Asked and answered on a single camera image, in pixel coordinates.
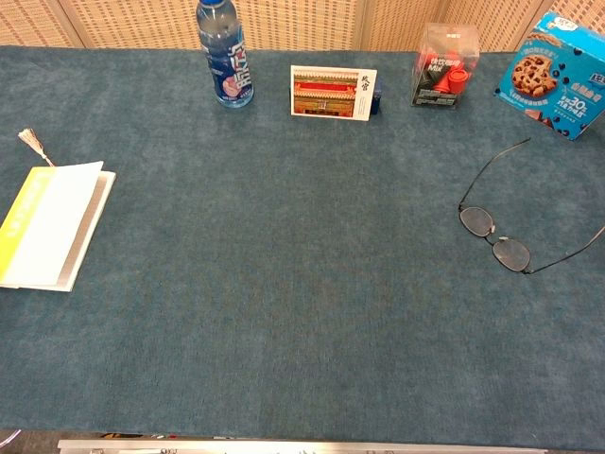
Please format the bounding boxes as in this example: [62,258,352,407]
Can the teal felt tablecloth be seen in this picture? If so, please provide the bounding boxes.
[0,44,605,450]

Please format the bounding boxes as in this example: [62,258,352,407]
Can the woven wicker folding screen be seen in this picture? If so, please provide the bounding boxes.
[0,0,605,53]

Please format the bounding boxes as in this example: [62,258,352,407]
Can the blue plastic drink bottle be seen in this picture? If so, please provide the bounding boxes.
[195,0,255,110]

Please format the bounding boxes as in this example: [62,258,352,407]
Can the aluminium profile rail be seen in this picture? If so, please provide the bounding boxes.
[57,438,549,454]

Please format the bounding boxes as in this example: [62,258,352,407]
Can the blue cookie box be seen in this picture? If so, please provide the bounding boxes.
[493,10,605,143]

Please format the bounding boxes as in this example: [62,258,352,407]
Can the yellow and white book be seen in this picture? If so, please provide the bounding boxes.
[0,160,117,293]

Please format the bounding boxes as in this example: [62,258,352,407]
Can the black eyeglasses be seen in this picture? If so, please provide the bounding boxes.
[457,137,605,275]

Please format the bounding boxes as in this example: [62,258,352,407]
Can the beige tassel bookmark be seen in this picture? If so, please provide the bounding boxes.
[17,128,57,168]

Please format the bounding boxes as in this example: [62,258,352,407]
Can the blue card stand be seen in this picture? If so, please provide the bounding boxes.
[371,78,387,116]

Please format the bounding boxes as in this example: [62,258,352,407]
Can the clear box with red cups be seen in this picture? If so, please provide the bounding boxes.
[409,22,481,111]

